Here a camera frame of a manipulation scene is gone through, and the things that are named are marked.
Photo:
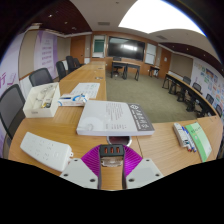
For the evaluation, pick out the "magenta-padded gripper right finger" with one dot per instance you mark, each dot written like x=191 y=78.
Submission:
x=141 y=171

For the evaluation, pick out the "group of black office chairs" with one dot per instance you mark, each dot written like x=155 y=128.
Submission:
x=197 y=87

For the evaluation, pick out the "red whiteboard marker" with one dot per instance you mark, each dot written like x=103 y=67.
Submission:
x=189 y=147

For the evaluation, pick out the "large black wall display screen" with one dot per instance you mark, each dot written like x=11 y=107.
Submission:
x=126 y=48

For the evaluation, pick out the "large bright ceiling light panel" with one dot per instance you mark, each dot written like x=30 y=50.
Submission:
x=156 y=16

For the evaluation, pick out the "green booklet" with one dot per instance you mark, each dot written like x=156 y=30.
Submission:
x=199 y=140

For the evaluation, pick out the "white book with grey band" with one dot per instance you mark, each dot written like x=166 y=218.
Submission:
x=110 y=118

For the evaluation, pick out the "black chair behind wooden desk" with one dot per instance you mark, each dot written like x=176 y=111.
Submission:
x=116 y=63

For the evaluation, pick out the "long wooden side table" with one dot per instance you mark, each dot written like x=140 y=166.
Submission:
x=186 y=90

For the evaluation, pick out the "group of colourful wall posters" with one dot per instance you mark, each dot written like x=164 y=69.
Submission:
x=211 y=81

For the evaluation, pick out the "small wooden side desk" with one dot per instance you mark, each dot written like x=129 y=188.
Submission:
x=154 y=67

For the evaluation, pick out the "white power strip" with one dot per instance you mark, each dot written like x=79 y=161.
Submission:
x=43 y=150

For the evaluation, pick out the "white open box with bottles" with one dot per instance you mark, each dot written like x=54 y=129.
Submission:
x=36 y=108

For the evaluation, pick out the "blue whiteboard marker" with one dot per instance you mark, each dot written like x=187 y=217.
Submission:
x=190 y=141

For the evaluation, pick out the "white whiteboard eraser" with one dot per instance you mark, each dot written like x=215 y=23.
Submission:
x=180 y=135

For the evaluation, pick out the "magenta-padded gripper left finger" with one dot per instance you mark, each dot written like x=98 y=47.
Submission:
x=83 y=171

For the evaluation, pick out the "black charger with orange ports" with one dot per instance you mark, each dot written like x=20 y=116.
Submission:
x=111 y=150

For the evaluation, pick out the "black mesh office chair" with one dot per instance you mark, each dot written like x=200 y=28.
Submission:
x=61 y=69
x=40 y=76
x=70 y=62
x=10 y=106

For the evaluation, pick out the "white printed paper sheet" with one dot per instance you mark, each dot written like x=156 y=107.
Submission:
x=86 y=90

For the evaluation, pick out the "green and white wall board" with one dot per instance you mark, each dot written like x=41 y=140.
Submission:
x=98 y=46

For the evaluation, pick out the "small white and blue carton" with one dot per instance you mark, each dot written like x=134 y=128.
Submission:
x=71 y=100

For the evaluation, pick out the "wooden desk with black legs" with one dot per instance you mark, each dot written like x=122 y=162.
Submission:
x=126 y=64

